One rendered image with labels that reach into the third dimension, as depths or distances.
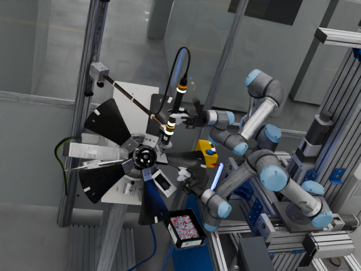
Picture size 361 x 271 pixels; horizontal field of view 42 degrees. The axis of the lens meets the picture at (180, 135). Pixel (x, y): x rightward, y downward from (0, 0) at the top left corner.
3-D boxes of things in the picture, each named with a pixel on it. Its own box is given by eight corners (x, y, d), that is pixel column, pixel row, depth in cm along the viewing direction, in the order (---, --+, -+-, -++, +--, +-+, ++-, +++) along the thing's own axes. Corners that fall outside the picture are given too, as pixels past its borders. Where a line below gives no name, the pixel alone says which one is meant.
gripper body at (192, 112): (184, 128, 239) (206, 129, 244) (189, 114, 234) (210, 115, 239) (180, 120, 245) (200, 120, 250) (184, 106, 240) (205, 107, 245)
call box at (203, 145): (194, 151, 301) (198, 138, 296) (208, 153, 304) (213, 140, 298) (197, 168, 289) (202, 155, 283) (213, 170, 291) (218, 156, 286)
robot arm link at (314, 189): (310, 195, 266) (320, 178, 259) (319, 213, 256) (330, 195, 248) (291, 194, 263) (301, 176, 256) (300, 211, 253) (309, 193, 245)
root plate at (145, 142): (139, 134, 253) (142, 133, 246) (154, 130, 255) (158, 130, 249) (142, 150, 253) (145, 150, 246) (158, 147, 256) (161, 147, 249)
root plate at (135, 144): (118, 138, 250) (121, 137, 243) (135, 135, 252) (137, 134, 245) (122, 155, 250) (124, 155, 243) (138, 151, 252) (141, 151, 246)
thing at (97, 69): (87, 74, 275) (89, 61, 271) (96, 72, 280) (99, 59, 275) (97, 83, 270) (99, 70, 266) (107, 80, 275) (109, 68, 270)
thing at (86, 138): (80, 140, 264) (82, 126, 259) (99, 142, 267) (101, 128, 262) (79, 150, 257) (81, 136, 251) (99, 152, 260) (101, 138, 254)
